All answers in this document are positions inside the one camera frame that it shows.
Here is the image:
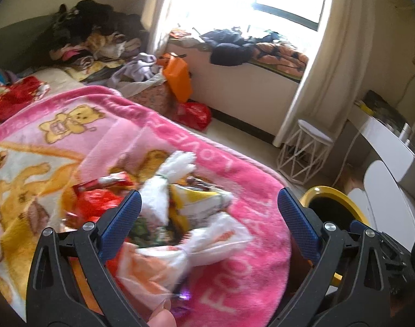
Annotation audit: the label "white orange plastic bag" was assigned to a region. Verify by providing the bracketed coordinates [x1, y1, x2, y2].
[116, 211, 252, 310]

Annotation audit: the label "yellow white snack bag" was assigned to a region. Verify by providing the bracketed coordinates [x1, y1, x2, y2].
[169, 184, 234, 232]

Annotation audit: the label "yellow rimmed black trash bin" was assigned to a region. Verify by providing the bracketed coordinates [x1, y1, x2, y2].
[300, 185, 369, 229]

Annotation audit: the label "person left hand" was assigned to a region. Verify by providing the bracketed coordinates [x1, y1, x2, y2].
[147, 299, 176, 327]

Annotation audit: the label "white scalloped cabinet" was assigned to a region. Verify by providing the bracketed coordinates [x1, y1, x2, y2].
[346, 160, 415, 250]

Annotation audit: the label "red snack packet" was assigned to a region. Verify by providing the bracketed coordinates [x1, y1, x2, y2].
[65, 189, 123, 229]

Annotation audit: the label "green snack wrapper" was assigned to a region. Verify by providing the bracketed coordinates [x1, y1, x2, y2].
[127, 216, 184, 248]

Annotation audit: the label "white desk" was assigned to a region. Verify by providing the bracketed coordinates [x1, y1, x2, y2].
[348, 105, 415, 199]

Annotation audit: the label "long red snack wrapper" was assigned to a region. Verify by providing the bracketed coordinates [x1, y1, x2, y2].
[72, 171, 134, 195]

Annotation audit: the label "pink teddy bear blanket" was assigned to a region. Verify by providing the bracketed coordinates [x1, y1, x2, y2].
[0, 86, 291, 326]

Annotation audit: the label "silver can on desk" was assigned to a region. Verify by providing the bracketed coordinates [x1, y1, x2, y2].
[398, 123, 412, 146]

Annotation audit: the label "black bag on desk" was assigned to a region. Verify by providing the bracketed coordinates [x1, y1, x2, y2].
[363, 90, 406, 129]

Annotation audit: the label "red patterned cloth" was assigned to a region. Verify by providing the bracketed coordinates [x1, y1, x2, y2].
[0, 76, 51, 122]

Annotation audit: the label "cream curtain right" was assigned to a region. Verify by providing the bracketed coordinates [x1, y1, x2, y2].
[273, 0, 376, 147]

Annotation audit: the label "cream curtain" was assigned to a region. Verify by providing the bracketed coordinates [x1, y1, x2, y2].
[273, 0, 376, 147]
[141, 0, 173, 56]

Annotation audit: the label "red plastic bag on floor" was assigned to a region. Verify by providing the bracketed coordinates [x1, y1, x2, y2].
[175, 102, 212, 131]

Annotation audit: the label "floral laundry basket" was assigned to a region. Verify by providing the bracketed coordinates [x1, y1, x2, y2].
[128, 82, 177, 117]

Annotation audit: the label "orange patterned blanket on sill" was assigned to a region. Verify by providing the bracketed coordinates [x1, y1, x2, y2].
[252, 42, 309, 79]

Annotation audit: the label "lilac clothes in basket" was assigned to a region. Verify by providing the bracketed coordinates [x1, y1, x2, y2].
[107, 52, 165, 89]

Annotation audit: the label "orange paper bag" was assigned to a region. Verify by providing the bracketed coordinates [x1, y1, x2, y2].
[156, 53, 193, 103]

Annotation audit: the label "dark blue clothes on sill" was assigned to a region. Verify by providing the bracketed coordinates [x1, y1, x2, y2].
[200, 30, 282, 66]

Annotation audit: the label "dark clothes pile on bed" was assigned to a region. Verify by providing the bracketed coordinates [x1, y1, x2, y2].
[49, 0, 149, 71]

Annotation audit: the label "cream curtain left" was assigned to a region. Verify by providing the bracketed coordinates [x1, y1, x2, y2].
[141, 0, 173, 56]

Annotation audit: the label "white wire frame stool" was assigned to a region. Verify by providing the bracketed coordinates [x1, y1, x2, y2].
[276, 119, 334, 185]

